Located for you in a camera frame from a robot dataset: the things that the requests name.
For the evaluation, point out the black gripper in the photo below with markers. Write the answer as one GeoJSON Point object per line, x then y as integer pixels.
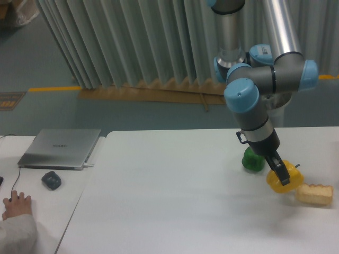
{"type": "Point", "coordinates": [268, 149]}

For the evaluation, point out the yellow bell pepper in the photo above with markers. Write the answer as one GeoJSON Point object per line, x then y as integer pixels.
{"type": "Point", "coordinates": [295, 179]}

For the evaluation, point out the white sleeved forearm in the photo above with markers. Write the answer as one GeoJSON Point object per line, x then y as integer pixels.
{"type": "Point", "coordinates": [18, 234]}

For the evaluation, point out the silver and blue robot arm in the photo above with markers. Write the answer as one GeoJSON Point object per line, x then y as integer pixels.
{"type": "Point", "coordinates": [246, 84]}

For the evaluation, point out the green bell pepper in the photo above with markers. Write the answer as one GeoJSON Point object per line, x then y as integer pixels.
{"type": "Point", "coordinates": [252, 161]}

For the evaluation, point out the person's hand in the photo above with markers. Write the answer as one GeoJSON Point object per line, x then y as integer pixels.
{"type": "Point", "coordinates": [17, 207]}

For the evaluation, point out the slice of bread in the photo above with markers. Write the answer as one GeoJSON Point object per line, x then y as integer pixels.
{"type": "Point", "coordinates": [321, 195]}

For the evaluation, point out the brown cardboard sheet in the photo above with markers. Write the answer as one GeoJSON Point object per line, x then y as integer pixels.
{"type": "Point", "coordinates": [206, 94]}

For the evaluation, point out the white laptop plug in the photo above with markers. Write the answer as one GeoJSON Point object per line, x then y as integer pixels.
{"type": "Point", "coordinates": [88, 165]}

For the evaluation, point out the pale green folding curtain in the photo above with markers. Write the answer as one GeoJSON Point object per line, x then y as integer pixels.
{"type": "Point", "coordinates": [124, 42]}

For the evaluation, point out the silver closed laptop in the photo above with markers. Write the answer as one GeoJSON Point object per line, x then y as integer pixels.
{"type": "Point", "coordinates": [64, 149]}

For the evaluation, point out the black device at table edge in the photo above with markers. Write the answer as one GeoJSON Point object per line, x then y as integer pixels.
{"type": "Point", "coordinates": [1, 181]}

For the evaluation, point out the cardboard box with plastic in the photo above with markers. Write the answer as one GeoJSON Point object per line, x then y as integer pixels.
{"type": "Point", "coordinates": [15, 14]}

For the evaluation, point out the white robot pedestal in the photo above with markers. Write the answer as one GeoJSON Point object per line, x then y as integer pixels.
{"type": "Point", "coordinates": [275, 105]}

